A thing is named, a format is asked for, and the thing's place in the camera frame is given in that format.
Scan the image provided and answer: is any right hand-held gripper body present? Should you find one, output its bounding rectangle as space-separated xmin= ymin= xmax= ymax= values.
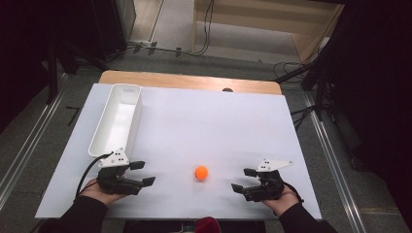
xmin=243 ymin=158 xmax=294 ymax=203

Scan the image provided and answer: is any orange ball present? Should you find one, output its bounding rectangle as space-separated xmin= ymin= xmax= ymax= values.
xmin=194 ymin=165 xmax=210 ymax=182

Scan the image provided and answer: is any wooden table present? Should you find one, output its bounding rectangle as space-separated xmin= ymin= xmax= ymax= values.
xmin=98 ymin=70 xmax=283 ymax=96

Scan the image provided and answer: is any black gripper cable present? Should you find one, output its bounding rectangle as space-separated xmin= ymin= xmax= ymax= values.
xmin=283 ymin=182 xmax=305 ymax=204
xmin=74 ymin=152 xmax=114 ymax=200

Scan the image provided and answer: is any black cabinet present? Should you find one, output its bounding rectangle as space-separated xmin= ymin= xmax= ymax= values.
xmin=89 ymin=0 xmax=137 ymax=62

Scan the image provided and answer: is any black power strip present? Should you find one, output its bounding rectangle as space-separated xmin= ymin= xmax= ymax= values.
xmin=128 ymin=40 xmax=183 ymax=58

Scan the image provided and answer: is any bundle of black floor cables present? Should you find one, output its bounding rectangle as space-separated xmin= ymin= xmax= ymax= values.
xmin=272 ymin=61 xmax=307 ymax=82

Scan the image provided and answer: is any person's left hand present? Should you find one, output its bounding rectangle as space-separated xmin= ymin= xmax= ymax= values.
xmin=79 ymin=179 xmax=128 ymax=207

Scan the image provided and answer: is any light wooden shelf unit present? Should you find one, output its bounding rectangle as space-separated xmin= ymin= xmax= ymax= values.
xmin=191 ymin=0 xmax=345 ymax=65

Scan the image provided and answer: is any metal floor rail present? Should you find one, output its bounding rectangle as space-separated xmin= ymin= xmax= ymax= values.
xmin=0 ymin=73 xmax=67 ymax=203
xmin=303 ymin=92 xmax=368 ymax=233

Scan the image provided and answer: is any white plastic bin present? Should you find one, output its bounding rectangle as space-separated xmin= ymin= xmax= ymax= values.
xmin=87 ymin=83 xmax=143 ymax=159

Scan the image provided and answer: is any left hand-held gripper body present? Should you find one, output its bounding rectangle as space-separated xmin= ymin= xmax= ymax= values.
xmin=96 ymin=148 xmax=145 ymax=196

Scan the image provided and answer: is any dark curtain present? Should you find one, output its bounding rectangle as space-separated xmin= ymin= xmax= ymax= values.
xmin=319 ymin=0 xmax=412 ymax=229
xmin=0 ymin=0 xmax=96 ymax=134

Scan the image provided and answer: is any person's right hand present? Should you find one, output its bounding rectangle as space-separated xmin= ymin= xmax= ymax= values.
xmin=261 ymin=184 xmax=301 ymax=217

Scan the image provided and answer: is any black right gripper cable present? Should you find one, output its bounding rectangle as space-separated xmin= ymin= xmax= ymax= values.
xmin=283 ymin=182 xmax=305 ymax=204

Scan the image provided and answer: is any white board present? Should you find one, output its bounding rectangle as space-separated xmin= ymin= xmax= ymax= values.
xmin=34 ymin=83 xmax=323 ymax=221

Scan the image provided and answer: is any black hanging cable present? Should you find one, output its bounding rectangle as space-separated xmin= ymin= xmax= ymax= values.
xmin=193 ymin=0 xmax=216 ymax=56

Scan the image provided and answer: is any black floor tape mark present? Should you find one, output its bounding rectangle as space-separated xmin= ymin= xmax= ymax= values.
xmin=65 ymin=105 xmax=82 ymax=127

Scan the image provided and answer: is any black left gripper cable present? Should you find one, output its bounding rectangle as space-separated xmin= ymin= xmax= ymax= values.
xmin=74 ymin=152 xmax=114 ymax=200

